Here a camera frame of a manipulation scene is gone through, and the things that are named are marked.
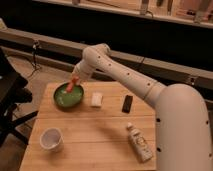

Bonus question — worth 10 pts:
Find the white sponge block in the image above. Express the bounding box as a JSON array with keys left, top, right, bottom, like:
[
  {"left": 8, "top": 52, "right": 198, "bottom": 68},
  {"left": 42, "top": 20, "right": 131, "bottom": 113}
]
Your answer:
[{"left": 91, "top": 92, "right": 103, "bottom": 107}]

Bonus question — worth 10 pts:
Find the white plastic cup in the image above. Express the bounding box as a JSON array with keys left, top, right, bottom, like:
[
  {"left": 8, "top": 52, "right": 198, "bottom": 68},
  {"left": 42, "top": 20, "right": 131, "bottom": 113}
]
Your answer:
[{"left": 39, "top": 128, "right": 63, "bottom": 152}]

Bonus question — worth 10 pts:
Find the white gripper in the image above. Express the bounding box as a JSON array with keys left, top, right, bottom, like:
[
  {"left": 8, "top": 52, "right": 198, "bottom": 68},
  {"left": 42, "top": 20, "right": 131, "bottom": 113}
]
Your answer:
[{"left": 72, "top": 62, "right": 94, "bottom": 81}]

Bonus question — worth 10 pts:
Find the green ceramic bowl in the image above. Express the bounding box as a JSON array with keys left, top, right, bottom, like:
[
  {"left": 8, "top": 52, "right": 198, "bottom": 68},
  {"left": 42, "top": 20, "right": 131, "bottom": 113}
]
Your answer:
[{"left": 53, "top": 83, "right": 84, "bottom": 108}]

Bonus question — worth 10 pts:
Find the black chair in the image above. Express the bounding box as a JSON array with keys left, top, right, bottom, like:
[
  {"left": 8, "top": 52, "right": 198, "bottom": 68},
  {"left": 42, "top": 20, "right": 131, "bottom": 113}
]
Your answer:
[{"left": 0, "top": 48, "right": 37, "bottom": 147}]

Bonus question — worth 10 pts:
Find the white lying bottle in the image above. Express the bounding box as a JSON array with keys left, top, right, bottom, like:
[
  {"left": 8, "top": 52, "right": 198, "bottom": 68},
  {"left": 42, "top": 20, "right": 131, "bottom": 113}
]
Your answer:
[{"left": 126, "top": 123, "right": 153, "bottom": 163}]

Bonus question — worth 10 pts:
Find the black rectangular bar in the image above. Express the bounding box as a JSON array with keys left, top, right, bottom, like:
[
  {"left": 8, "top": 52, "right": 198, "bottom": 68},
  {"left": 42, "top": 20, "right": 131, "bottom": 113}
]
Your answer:
[{"left": 122, "top": 95, "right": 133, "bottom": 113}]

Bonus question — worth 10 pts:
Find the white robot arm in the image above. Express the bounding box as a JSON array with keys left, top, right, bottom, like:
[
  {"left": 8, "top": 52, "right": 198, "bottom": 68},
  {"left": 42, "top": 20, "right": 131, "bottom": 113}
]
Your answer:
[{"left": 74, "top": 44, "right": 213, "bottom": 171}]

